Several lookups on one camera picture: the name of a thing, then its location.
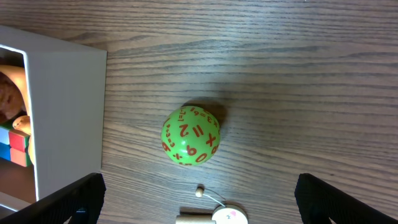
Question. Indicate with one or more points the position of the colourful puzzle cube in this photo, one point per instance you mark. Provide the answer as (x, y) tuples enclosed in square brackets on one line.
[(14, 145)]

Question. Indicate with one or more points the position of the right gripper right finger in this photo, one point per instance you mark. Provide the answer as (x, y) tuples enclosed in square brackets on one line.
[(321, 203)]

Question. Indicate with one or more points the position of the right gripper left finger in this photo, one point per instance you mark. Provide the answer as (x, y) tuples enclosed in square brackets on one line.
[(79, 202)]

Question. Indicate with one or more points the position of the small wooden rattle drum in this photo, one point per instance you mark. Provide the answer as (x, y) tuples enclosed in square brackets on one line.
[(223, 214)]

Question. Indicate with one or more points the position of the white cardboard box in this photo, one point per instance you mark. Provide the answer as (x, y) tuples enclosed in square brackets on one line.
[(66, 84)]

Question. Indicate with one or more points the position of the green number ball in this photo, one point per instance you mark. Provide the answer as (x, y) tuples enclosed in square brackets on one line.
[(190, 135)]

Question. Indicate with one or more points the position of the brown plush toy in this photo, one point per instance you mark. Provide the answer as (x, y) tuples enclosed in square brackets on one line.
[(12, 102)]

